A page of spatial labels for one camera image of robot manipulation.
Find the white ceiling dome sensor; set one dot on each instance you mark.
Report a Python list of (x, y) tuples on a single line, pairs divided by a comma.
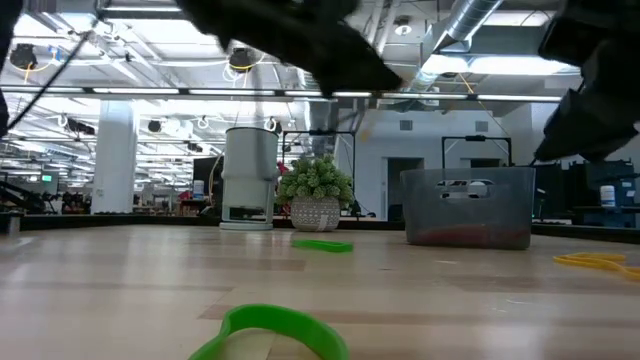
[(403, 27)]

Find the yellow rubber band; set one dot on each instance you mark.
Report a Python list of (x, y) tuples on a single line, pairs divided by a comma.
[(590, 261)]

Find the green rubber band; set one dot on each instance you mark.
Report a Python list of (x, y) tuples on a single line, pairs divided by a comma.
[(280, 320), (320, 245)]

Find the black ceiling-hung device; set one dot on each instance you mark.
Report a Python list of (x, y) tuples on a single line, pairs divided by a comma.
[(240, 59), (23, 56)]

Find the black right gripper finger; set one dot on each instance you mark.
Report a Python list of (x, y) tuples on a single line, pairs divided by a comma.
[(595, 130)]

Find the white building pillar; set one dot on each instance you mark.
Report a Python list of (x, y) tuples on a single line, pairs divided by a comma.
[(115, 150)]

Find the white plastic bottle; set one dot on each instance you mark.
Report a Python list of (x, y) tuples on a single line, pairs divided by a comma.
[(607, 196)]

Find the grey translucent plastic bin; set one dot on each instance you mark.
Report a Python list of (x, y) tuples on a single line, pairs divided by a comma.
[(465, 215)]

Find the grey wall vent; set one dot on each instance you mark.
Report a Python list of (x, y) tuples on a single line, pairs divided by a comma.
[(406, 125), (481, 126)]

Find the artificial plant in patterned pot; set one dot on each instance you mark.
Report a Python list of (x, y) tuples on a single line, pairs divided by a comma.
[(315, 212)]

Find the black aluminium table frame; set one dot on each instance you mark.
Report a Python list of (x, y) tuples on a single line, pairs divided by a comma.
[(150, 221)]

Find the long LED light bar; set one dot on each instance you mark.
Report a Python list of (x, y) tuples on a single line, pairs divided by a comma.
[(150, 91)]

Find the silver spiral air duct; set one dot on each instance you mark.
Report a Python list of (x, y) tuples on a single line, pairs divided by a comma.
[(320, 125), (467, 20)]

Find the green exit sign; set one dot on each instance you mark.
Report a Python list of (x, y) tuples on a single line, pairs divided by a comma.
[(47, 177)]

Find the white bottle with blue label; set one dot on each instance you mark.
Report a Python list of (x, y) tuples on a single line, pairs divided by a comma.
[(198, 191)]

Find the dark background shelving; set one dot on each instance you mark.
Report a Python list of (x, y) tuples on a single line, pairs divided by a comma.
[(575, 190)]

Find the tall white insulated tumbler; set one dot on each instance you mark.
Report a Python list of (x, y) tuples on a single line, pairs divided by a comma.
[(248, 170)]

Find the black background robot arm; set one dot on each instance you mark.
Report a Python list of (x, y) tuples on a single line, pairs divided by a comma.
[(30, 197)]

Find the dark doorway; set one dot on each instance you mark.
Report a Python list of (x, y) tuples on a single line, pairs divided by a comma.
[(392, 190)]

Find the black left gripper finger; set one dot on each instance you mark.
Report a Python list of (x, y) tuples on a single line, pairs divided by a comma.
[(360, 70)]

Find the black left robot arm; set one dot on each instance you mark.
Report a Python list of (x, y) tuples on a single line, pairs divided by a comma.
[(250, 20)]

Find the small red background object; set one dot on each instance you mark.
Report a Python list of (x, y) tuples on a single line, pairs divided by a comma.
[(283, 169)]

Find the red rubber band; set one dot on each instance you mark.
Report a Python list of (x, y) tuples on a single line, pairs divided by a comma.
[(465, 236)]

